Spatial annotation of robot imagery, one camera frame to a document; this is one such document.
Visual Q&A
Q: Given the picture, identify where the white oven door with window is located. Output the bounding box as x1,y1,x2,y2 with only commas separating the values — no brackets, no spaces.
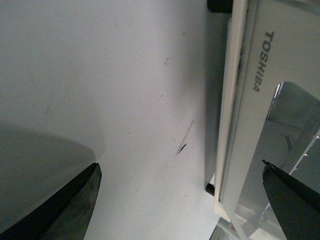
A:
219,0,320,240

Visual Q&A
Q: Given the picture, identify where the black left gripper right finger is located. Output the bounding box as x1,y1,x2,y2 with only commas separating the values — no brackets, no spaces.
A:
262,159,320,240

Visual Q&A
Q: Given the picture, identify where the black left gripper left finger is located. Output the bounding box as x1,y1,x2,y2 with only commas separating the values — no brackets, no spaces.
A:
0,163,102,240

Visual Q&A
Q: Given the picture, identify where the white Toshiba toaster oven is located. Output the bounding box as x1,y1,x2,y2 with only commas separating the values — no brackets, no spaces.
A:
204,0,249,222

